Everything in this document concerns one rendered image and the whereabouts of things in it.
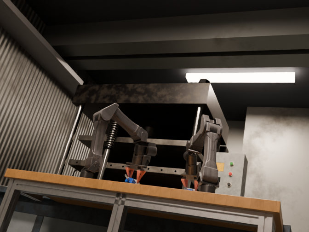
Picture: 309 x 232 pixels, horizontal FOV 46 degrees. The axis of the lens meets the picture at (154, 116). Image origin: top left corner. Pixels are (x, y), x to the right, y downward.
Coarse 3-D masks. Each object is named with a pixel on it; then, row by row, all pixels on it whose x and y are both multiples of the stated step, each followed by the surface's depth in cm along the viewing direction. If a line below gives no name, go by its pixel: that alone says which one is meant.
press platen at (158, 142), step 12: (84, 144) 339; (120, 144) 317; (132, 144) 311; (156, 144) 299; (168, 144) 295; (180, 144) 291; (120, 156) 349; (132, 156) 341; (156, 156) 327; (168, 156) 320; (180, 156) 313; (180, 168) 345
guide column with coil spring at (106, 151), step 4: (116, 124) 315; (112, 128) 313; (116, 128) 314; (112, 132) 311; (112, 140) 309; (108, 144) 307; (104, 152) 304; (108, 152) 304; (104, 156) 302; (108, 156) 303; (104, 160) 301; (108, 160) 303; (104, 164) 299; (104, 168) 298; (100, 172) 296; (104, 172) 298; (100, 176) 295
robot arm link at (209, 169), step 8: (208, 128) 169; (216, 128) 170; (208, 136) 167; (216, 136) 168; (208, 144) 164; (216, 144) 165; (208, 152) 161; (216, 152) 163; (208, 160) 159; (208, 168) 155; (216, 168) 157; (208, 176) 153; (216, 176) 154
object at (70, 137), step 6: (78, 108) 335; (198, 108) 289; (78, 114) 333; (198, 114) 286; (78, 120) 331; (198, 120) 284; (72, 126) 327; (198, 126) 282; (72, 132) 325; (192, 132) 281; (72, 138) 324; (66, 144) 320; (66, 150) 318; (66, 156) 317; (60, 162) 313; (60, 168) 311; (60, 174) 310
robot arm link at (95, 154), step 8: (96, 112) 190; (96, 120) 187; (96, 128) 182; (104, 128) 184; (96, 136) 180; (104, 136) 183; (96, 144) 179; (96, 152) 178; (88, 160) 177; (96, 160) 176
